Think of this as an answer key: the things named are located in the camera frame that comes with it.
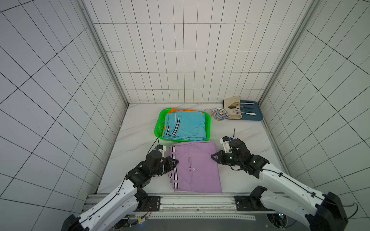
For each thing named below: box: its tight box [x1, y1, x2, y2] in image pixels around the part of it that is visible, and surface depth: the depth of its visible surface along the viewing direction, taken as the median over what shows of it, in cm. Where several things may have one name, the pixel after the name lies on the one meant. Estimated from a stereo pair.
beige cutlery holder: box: [223, 95, 243, 120], surface depth 120 cm
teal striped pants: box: [162, 110, 207, 142], surface depth 97 cm
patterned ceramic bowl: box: [212, 107, 228, 121], surface depth 112 cm
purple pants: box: [168, 141, 223, 193], surface depth 76 cm
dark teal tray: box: [239, 100, 264, 121], surface depth 116 cm
